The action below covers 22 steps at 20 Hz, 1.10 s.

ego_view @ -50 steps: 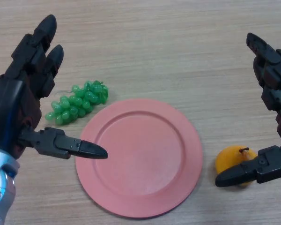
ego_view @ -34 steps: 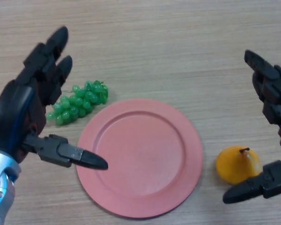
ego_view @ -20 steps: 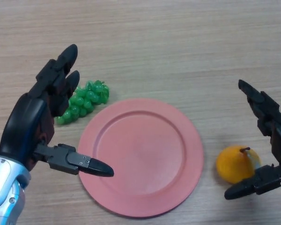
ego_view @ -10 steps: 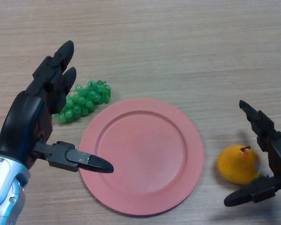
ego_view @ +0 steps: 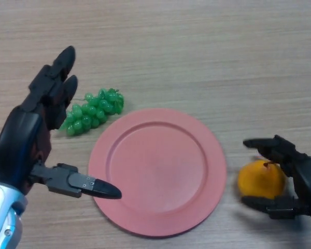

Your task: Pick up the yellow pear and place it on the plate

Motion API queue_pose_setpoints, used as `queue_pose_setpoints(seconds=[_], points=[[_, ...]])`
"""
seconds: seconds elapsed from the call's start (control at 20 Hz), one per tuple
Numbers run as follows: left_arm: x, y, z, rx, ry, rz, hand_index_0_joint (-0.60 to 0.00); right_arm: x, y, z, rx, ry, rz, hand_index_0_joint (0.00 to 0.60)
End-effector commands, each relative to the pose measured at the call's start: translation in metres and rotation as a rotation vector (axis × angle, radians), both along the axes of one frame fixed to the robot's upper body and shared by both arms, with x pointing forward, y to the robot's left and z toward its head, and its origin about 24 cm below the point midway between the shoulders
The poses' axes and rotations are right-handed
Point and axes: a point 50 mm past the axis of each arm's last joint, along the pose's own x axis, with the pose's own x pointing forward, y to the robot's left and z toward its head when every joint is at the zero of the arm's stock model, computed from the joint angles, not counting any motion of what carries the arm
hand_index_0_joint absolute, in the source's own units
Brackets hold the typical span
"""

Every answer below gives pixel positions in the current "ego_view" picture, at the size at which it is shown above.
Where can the green grape bunch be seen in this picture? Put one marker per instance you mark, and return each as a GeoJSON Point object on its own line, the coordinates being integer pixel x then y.
{"type": "Point", "coordinates": [93, 114]}

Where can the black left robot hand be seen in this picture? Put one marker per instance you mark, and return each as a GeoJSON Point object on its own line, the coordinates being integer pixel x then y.
{"type": "Point", "coordinates": [20, 140]}

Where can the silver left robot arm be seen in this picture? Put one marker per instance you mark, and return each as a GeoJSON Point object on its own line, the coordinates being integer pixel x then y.
{"type": "Point", "coordinates": [1, 220]}

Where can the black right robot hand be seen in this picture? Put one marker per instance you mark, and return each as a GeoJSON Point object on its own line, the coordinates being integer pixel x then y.
{"type": "Point", "coordinates": [305, 176]}

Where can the yellow pear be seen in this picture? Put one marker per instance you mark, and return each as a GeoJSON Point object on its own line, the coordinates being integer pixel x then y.
{"type": "Point", "coordinates": [259, 179]}

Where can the pink round plate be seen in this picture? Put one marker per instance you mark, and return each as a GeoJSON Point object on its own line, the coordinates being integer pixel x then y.
{"type": "Point", "coordinates": [158, 173]}

